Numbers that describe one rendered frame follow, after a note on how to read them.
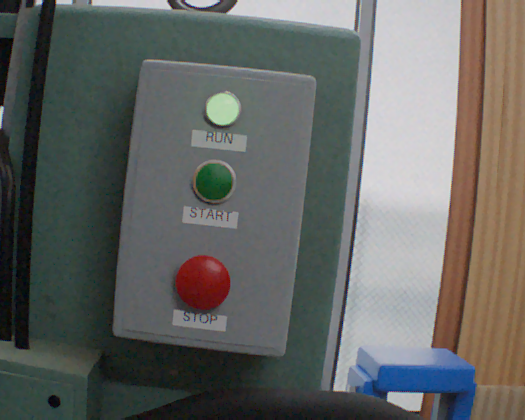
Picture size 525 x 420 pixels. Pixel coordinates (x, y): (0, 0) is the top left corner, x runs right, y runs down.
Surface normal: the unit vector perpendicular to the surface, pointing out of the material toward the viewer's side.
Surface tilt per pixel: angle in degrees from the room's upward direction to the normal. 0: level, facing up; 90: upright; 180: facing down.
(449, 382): 90
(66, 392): 90
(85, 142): 90
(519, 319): 87
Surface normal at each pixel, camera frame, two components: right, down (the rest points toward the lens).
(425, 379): 0.12, 0.07
